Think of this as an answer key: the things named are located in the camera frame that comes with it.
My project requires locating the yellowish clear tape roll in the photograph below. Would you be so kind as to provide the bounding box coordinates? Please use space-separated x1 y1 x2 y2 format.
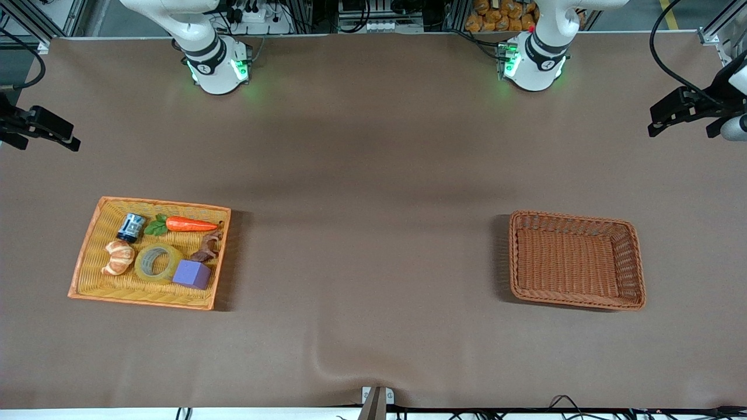
134 243 185 284

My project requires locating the small blue can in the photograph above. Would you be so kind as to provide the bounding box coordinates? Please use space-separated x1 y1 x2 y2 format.
116 212 146 244

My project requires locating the toy croissant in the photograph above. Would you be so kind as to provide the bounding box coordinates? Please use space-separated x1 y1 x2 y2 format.
101 240 137 277

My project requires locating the orange wicker tray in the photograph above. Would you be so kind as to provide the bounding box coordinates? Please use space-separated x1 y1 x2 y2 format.
68 196 232 311

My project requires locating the toy carrot with green leaves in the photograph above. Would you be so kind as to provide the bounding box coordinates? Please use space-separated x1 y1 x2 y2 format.
144 213 220 237

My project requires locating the brown twisted toy piece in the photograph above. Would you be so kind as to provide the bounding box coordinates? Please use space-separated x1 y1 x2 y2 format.
189 222 225 263

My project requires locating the purple foam block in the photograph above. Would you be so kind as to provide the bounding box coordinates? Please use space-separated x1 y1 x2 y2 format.
172 260 212 291

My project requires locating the brown wicker basket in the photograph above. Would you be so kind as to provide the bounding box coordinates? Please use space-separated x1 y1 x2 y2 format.
508 210 647 312

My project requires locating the pile of orange toys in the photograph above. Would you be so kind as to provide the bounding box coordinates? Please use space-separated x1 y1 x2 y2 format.
465 0 539 33

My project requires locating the white power strip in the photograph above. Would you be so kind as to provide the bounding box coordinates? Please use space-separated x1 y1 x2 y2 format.
225 0 294 36

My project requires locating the small white socket strip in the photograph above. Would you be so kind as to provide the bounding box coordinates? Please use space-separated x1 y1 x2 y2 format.
364 20 424 33

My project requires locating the brown table cover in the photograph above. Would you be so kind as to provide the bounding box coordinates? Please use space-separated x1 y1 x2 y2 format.
0 31 747 410

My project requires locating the aluminium frame post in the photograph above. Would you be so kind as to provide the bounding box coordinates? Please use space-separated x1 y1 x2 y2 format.
697 0 747 66
0 0 89 54

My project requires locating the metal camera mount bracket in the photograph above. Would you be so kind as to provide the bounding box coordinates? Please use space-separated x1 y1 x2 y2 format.
357 386 395 420

